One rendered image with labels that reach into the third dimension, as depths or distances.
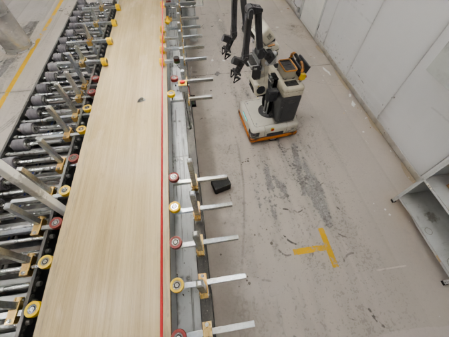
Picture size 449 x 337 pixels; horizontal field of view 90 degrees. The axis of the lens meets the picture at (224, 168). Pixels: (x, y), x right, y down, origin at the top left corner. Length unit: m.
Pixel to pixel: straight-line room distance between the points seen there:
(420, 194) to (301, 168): 1.29
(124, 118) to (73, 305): 1.47
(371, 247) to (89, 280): 2.51
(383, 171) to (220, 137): 2.14
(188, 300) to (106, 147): 1.35
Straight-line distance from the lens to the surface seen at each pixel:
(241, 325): 1.56
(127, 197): 1.79
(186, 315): 1.77
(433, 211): 3.30
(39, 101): 3.06
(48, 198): 1.90
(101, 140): 2.22
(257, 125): 2.98
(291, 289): 2.47
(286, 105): 2.85
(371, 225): 2.99
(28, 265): 1.97
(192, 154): 2.13
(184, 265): 1.81
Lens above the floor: 2.38
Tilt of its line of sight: 56 degrees down
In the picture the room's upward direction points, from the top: straight up
